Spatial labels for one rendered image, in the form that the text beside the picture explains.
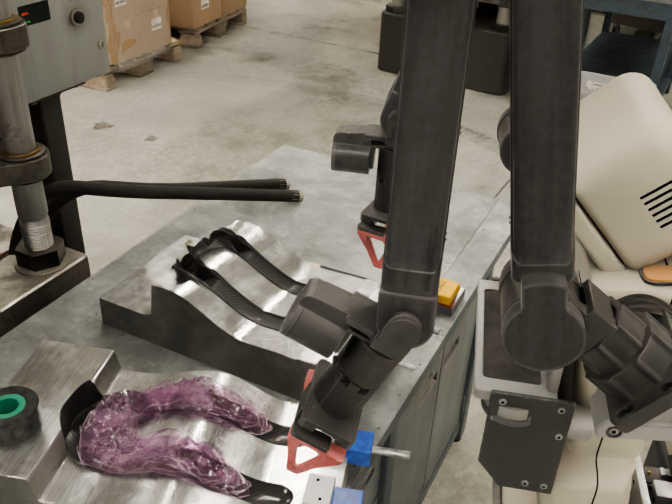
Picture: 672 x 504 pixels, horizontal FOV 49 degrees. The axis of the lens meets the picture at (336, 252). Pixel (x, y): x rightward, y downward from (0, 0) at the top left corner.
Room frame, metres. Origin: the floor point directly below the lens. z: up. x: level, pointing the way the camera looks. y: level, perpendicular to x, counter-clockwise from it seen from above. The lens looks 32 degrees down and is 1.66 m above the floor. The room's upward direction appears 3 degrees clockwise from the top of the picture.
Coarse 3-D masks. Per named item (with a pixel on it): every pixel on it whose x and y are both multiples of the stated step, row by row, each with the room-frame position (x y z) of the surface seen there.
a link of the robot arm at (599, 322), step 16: (512, 288) 0.59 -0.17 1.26; (576, 288) 0.60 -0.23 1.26; (592, 288) 0.59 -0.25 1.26; (512, 304) 0.57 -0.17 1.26; (576, 304) 0.56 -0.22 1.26; (592, 304) 0.57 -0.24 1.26; (608, 304) 0.59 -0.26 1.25; (592, 320) 0.55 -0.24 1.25; (608, 320) 0.56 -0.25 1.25; (592, 336) 0.55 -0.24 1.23; (608, 336) 0.55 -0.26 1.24
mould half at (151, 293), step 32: (160, 256) 1.24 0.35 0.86; (224, 256) 1.13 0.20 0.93; (288, 256) 1.20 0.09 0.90; (128, 288) 1.12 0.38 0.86; (160, 288) 1.03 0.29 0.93; (192, 288) 1.03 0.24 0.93; (256, 288) 1.09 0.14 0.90; (352, 288) 1.12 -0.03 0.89; (128, 320) 1.06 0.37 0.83; (160, 320) 1.03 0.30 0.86; (192, 320) 1.00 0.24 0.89; (224, 320) 0.99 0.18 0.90; (192, 352) 1.00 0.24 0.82; (224, 352) 0.97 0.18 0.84; (256, 352) 0.94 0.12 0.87; (288, 352) 0.93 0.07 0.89; (288, 384) 0.92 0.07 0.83
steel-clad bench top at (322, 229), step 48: (336, 192) 1.66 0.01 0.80; (144, 240) 1.39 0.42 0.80; (288, 240) 1.42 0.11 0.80; (336, 240) 1.43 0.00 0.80; (480, 240) 1.46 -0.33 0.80; (96, 288) 1.20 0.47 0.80; (48, 336) 1.05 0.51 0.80; (96, 336) 1.05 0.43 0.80; (432, 336) 1.10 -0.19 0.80; (0, 384) 0.92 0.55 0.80; (384, 384) 0.96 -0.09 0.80; (384, 432) 0.85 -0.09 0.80
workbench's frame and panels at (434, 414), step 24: (456, 336) 1.43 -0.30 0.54; (432, 360) 1.05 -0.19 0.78; (456, 360) 1.47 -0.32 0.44; (432, 384) 1.31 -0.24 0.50; (456, 384) 1.51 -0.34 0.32; (408, 408) 1.15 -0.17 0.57; (432, 408) 1.32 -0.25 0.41; (456, 408) 1.55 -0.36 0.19; (408, 432) 1.17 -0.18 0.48; (432, 432) 1.35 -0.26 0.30; (456, 432) 1.58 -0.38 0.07; (384, 456) 1.03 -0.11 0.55; (432, 456) 1.38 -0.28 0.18; (360, 480) 0.78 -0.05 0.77; (384, 480) 1.03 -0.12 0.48; (408, 480) 1.21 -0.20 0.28; (432, 480) 1.40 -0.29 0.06
